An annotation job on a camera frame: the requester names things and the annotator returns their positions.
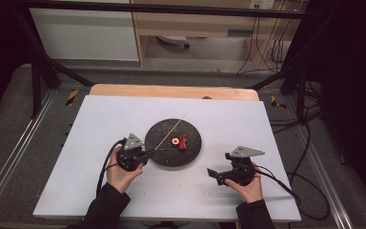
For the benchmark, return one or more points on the black round plate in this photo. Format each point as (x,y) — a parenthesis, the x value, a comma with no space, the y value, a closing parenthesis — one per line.
(171,159)

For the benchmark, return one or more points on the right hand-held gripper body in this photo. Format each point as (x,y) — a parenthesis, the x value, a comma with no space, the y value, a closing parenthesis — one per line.
(243,171)

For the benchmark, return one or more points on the person's right hand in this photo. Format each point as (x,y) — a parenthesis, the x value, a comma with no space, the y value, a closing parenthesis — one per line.
(251,192)

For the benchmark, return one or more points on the red candied fruit piece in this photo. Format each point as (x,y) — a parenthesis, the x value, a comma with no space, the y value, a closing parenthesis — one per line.
(172,141)
(183,143)

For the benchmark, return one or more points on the white chair base with caster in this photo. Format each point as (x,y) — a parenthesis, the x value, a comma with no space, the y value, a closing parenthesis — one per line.
(174,39)

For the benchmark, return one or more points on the black metal frame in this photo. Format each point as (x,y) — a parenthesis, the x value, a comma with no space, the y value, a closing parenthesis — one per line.
(171,9)

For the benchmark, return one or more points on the white wall socket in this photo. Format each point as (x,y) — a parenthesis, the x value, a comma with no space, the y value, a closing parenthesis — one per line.
(262,4)

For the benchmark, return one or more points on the aluminium floor rail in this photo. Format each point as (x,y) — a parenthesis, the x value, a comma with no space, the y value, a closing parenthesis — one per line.
(325,178)
(16,149)

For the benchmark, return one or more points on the person's left hand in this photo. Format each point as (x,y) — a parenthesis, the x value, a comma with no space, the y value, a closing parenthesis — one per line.
(120,178)

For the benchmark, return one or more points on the wooden skewer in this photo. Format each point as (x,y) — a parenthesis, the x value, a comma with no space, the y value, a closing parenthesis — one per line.
(168,135)

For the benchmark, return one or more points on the black curtain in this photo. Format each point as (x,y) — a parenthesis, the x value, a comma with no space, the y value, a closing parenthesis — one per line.
(352,79)
(0,38)

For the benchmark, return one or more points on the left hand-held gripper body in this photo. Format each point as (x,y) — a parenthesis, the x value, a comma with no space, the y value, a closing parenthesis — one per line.
(132,157)

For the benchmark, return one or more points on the wooden table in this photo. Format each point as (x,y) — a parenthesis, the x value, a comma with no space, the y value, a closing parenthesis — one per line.
(171,92)

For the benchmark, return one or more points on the white cabinet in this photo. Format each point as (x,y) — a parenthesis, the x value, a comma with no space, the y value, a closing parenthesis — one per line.
(82,35)

